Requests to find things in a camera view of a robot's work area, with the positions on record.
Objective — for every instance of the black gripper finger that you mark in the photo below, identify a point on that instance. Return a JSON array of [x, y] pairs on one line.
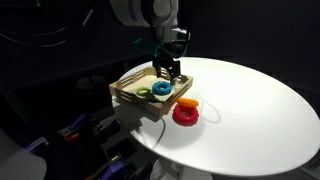
[[158, 71], [174, 73]]

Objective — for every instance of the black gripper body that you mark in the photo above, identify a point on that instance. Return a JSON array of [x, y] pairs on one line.
[[166, 55]]

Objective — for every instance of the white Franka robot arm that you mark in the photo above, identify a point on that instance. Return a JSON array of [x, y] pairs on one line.
[[140, 11]]

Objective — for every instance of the light wooden slatted tray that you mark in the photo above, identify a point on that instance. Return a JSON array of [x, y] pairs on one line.
[[150, 111]]

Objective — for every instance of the small clear plastic object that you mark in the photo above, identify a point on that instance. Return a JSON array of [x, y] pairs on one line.
[[178, 81]]

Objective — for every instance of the white rounded object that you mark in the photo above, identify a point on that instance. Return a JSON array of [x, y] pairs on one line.
[[16, 163]]

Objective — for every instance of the white table pedestal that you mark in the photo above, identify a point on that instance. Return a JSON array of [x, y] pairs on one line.
[[166, 171]]

